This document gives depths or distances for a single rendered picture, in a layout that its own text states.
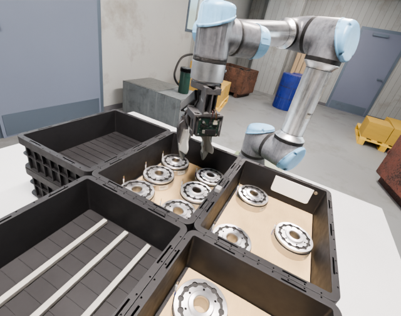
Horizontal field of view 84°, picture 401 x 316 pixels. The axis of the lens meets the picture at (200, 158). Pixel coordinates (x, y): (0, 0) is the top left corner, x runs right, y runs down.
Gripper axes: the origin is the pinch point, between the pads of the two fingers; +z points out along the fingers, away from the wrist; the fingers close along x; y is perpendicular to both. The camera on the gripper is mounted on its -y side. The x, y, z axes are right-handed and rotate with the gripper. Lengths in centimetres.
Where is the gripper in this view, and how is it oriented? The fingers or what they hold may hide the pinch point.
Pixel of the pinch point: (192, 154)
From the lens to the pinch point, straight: 62.2
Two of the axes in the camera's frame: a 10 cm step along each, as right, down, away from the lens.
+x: 9.4, -0.2, 3.4
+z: -1.5, 8.8, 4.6
